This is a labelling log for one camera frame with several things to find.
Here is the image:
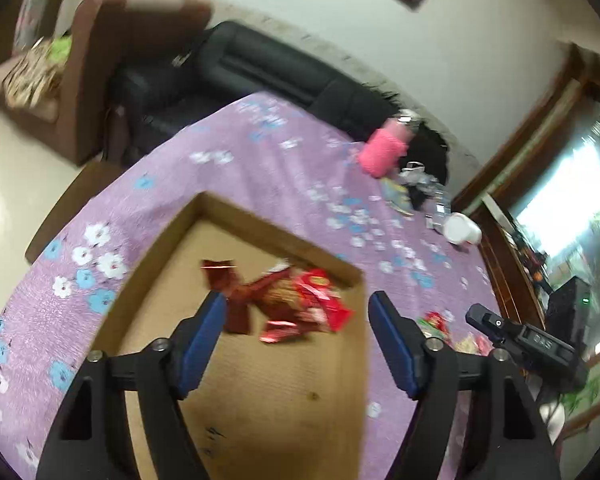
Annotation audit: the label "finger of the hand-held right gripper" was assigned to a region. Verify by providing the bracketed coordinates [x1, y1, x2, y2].
[465, 302, 520, 347]

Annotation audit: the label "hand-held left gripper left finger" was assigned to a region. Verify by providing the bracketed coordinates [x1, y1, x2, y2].
[36, 290, 229, 480]

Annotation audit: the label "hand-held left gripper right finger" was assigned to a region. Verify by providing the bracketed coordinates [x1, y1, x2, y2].
[369, 291, 563, 480]

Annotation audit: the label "pale red snack packet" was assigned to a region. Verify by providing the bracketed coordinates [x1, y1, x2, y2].
[452, 334, 494, 357]

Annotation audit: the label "red green snack packet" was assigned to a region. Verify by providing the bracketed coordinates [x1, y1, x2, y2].
[416, 311, 452, 345]

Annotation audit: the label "dark red snack packet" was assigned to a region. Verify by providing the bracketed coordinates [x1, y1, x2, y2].
[201, 258, 254, 336]

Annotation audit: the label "cardboard box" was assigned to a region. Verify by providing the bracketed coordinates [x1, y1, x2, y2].
[87, 191, 372, 480]

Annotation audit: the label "shiny red snack packet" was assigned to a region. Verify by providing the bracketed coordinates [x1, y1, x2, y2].
[259, 319, 301, 345]

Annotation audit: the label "red yellow snack packet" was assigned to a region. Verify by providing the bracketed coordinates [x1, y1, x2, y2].
[245, 260, 356, 335]

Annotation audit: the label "black electronic box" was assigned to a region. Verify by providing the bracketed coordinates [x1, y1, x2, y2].
[545, 275, 594, 361]

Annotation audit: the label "white cup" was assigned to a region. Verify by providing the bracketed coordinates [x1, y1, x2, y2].
[442, 212, 483, 247]

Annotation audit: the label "colourful flat packet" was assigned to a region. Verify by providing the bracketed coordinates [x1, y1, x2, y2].
[380, 177, 416, 217]

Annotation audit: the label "wooden framed window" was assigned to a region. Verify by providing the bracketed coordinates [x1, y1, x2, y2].
[452, 42, 600, 311]

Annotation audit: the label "clear plastic wrappers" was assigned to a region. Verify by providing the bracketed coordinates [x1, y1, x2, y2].
[397, 160, 454, 217]

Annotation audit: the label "pink knit-covered bottle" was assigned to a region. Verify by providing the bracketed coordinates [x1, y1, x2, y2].
[357, 115, 422, 180]

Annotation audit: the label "purple floral tablecloth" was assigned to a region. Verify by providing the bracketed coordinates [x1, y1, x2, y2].
[0, 91, 497, 480]

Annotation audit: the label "black leather sofa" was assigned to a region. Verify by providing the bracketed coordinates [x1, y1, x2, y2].
[107, 20, 452, 211]

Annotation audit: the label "brown armchair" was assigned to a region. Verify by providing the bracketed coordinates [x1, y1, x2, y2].
[0, 0, 214, 167]

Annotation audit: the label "patterned cushion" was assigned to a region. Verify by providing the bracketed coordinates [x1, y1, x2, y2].
[2, 37, 74, 109]

